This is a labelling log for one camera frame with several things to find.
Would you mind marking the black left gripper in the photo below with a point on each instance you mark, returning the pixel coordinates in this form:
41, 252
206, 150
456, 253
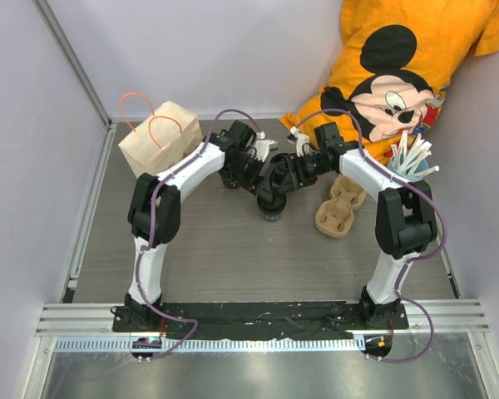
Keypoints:
254, 183

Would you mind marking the orange Mickey Mouse pillow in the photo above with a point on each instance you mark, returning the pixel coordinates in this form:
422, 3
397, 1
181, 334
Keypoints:
395, 68

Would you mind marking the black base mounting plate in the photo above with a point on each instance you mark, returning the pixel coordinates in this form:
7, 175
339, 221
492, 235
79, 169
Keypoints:
257, 321

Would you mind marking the printed paper takeout bag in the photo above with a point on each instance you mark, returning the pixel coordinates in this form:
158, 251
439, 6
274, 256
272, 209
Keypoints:
163, 139

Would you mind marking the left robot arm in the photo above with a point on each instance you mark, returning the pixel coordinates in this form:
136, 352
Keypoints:
155, 214

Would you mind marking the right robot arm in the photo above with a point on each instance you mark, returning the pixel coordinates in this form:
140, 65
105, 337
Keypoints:
405, 218

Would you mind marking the white slotted cable duct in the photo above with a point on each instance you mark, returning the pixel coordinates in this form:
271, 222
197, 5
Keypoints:
136, 344

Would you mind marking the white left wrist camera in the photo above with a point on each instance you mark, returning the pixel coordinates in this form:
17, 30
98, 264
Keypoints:
263, 146

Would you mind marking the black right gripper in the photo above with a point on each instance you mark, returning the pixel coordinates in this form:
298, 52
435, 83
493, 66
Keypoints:
299, 179

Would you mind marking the blue straw holder cup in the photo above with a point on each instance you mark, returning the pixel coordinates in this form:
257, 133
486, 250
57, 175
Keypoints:
410, 175

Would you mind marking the translucent single black cup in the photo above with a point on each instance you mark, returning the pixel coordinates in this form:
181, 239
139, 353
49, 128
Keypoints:
271, 214

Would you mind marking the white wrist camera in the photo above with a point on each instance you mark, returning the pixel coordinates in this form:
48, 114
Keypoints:
263, 146
300, 140

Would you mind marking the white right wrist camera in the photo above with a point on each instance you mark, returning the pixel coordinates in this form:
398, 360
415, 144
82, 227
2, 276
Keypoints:
300, 140

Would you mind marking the black coffee cup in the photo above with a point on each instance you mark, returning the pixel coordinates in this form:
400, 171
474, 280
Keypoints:
229, 179

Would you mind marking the white wrapped straws bundle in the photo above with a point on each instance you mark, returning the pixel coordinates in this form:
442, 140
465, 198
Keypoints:
410, 151

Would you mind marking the aluminium corner frame post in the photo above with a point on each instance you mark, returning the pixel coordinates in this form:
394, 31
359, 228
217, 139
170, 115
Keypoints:
55, 28

